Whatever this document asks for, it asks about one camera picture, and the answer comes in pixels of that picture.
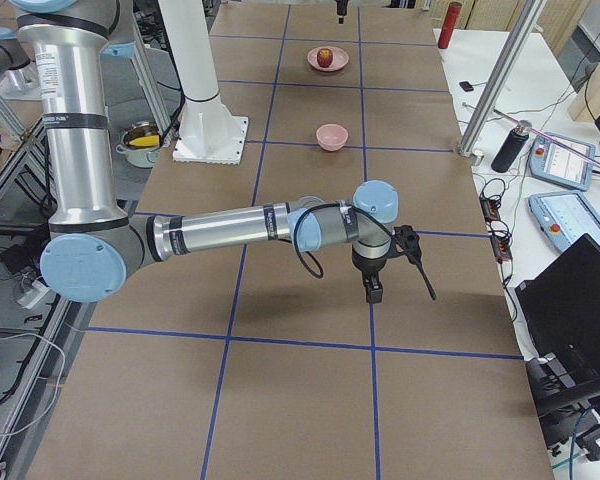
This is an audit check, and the near teach pendant tablet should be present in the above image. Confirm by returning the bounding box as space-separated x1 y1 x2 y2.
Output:
528 191 600 253

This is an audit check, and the pink plate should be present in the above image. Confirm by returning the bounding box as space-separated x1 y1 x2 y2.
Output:
306 46 350 73

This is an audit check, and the red cylinder bottle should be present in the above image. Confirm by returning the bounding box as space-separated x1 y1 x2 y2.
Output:
437 1 462 50

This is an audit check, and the black water bottle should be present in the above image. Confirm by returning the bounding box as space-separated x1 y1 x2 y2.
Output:
490 120 532 173

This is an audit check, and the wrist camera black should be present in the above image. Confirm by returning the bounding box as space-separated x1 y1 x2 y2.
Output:
394 225 422 266

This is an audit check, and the red apple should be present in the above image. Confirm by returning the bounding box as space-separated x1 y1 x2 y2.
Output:
316 48 334 69

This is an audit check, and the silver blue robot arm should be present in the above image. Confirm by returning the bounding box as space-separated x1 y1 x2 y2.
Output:
16 1 406 304

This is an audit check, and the black orange usb hub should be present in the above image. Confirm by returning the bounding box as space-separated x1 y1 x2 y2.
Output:
480 198 501 222

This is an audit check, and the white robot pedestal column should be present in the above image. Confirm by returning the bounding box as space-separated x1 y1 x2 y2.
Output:
159 0 249 165

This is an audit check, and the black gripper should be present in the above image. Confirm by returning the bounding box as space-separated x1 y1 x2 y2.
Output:
351 252 387 303

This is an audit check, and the aluminium frame post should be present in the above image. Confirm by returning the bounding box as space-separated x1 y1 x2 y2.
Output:
457 0 546 157

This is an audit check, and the metal rod stand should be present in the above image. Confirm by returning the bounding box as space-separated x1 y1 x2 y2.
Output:
491 107 600 169

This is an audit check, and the teach pendant tablet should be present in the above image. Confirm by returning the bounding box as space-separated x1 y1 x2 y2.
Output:
528 136 593 191
528 191 600 253

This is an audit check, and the black laptop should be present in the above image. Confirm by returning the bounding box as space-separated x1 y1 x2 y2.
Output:
515 234 600 372

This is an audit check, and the pink bowl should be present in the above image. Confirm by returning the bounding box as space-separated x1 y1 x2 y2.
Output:
316 123 349 152

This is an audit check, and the far teach pendant tablet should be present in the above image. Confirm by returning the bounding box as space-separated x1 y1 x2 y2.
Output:
528 136 593 191

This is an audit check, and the small black square device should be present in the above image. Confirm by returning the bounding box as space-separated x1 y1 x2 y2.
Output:
459 81 474 92

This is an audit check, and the white pot with yellow item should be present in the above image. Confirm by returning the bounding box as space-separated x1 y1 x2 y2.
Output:
115 121 161 169

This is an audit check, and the black monitor stand clamp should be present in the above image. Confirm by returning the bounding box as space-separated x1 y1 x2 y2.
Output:
526 348 600 444

